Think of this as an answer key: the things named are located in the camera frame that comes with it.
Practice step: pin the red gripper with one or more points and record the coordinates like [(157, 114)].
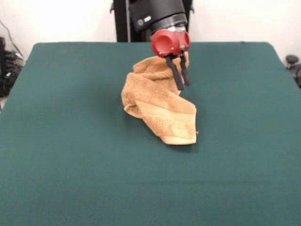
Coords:
[(167, 42)]

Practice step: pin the tan terry towel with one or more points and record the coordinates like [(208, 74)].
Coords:
[(164, 110)]

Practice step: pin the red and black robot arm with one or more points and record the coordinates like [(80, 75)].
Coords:
[(155, 11)]

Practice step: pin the dark green table cloth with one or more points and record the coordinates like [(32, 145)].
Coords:
[(70, 141)]

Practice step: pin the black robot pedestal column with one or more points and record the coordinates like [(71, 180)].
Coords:
[(122, 23)]

